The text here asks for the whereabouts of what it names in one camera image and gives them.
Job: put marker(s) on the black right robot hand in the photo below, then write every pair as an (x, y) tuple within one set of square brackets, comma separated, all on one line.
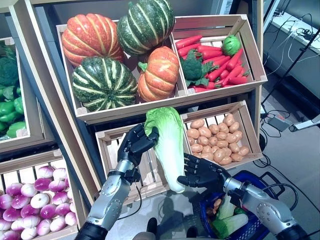
[(205, 175)]

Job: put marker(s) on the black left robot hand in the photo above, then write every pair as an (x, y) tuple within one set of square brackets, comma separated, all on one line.
[(135, 147)]

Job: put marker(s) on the napa cabbage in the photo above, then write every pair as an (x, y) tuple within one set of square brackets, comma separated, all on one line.
[(167, 150), (230, 223), (226, 207)]

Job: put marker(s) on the blue plastic shopping basket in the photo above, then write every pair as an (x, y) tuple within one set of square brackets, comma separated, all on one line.
[(255, 226)]

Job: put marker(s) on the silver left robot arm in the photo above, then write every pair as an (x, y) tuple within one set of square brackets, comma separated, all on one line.
[(112, 197)]

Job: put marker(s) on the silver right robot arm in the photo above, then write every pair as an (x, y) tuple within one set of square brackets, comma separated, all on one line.
[(262, 207)]

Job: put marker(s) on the tan potato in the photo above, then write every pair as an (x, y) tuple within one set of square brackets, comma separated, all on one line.
[(234, 127), (205, 132), (207, 149), (223, 127), (221, 143), (219, 155), (243, 150), (206, 156), (226, 151), (228, 120), (197, 123), (236, 157), (214, 129), (197, 148), (234, 147), (191, 141), (212, 141), (231, 137), (221, 135), (238, 136), (193, 133), (203, 140), (225, 160)]

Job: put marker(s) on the wooden crate with slatted floor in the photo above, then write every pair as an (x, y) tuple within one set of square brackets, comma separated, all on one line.
[(111, 152)]

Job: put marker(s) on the orange carrot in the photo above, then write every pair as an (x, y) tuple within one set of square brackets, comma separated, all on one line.
[(217, 203)]

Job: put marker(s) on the wooden pumpkin crate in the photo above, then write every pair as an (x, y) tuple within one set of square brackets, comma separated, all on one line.
[(160, 106)]

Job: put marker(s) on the green bell pepper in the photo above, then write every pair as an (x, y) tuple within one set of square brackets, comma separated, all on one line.
[(240, 211), (16, 128), (8, 110), (18, 105)]

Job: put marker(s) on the wooden potato crate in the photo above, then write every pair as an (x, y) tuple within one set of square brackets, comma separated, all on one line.
[(251, 132)]

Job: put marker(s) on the green striped pumpkin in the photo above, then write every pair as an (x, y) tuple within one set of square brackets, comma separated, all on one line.
[(103, 83), (146, 25)]

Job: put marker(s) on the small orange pumpkin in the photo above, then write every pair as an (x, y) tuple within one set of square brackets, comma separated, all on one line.
[(158, 75)]

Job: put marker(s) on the red carrot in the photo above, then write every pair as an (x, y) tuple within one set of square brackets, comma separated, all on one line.
[(211, 85), (218, 61), (212, 54), (224, 74), (237, 80), (233, 73), (235, 60), (218, 72), (188, 41), (201, 89), (208, 48), (187, 50)]

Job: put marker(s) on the grey power adapter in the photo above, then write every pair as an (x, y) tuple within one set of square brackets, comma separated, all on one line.
[(278, 123)]

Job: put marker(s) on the wooden display stand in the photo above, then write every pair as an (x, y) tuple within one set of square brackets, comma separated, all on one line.
[(53, 100)]

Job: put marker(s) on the green broccoli with leaves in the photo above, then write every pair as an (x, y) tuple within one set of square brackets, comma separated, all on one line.
[(191, 65)]

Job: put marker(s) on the wooden green pepper crate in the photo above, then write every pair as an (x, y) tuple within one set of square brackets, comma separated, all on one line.
[(25, 142)]

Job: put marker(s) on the wooden onion crate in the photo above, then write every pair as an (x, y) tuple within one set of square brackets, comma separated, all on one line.
[(25, 160)]

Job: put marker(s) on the white metal bar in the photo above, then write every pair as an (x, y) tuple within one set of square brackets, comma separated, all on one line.
[(307, 125)]

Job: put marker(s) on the large orange pumpkin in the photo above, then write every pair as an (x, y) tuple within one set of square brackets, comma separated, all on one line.
[(92, 40)]

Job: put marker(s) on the wooden carrot crate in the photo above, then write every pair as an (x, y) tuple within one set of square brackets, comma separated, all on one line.
[(255, 55)]

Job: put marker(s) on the small round green cabbage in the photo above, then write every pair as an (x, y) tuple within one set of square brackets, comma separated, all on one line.
[(231, 45)]

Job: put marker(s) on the black tripod pole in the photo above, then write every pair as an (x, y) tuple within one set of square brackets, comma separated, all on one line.
[(295, 63)]

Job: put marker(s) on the dark green broccoli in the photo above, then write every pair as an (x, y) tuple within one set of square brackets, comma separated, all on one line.
[(7, 71)]

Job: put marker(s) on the white desk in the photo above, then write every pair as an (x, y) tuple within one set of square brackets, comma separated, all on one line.
[(287, 27)]

